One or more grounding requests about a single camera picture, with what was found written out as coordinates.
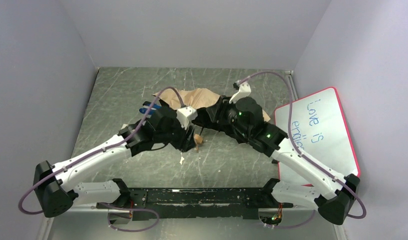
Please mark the aluminium frame rail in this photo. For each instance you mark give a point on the aluminium frame rail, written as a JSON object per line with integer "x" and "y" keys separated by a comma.
{"x": 92, "y": 208}

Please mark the pink-framed whiteboard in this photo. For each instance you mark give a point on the pink-framed whiteboard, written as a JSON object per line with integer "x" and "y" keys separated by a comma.
{"x": 318, "y": 126}

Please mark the beige folding umbrella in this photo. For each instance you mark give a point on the beige folding umbrella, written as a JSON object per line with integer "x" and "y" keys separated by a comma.
{"x": 197, "y": 99}

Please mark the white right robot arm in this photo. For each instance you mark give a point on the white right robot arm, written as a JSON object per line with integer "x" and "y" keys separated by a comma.
{"x": 332, "y": 194}

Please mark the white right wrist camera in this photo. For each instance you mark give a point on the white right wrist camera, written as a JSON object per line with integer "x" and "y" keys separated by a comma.
{"x": 243, "y": 90}

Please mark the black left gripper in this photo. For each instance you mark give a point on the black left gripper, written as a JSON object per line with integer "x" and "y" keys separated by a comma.
{"x": 185, "y": 140}

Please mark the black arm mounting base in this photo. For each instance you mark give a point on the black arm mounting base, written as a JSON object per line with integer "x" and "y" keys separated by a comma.
{"x": 187, "y": 203}

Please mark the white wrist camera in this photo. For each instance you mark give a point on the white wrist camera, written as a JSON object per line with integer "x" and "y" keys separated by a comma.
{"x": 185, "y": 115}
{"x": 243, "y": 90}

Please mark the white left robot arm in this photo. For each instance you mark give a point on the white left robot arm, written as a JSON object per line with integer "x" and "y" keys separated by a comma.
{"x": 62, "y": 185}

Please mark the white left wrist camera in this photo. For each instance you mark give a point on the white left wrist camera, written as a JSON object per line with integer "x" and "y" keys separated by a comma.
{"x": 185, "y": 115}

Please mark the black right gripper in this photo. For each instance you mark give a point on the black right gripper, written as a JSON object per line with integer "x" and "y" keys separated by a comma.
{"x": 210, "y": 116}

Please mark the blue stapler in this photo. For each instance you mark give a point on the blue stapler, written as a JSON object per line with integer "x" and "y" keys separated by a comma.
{"x": 146, "y": 106}

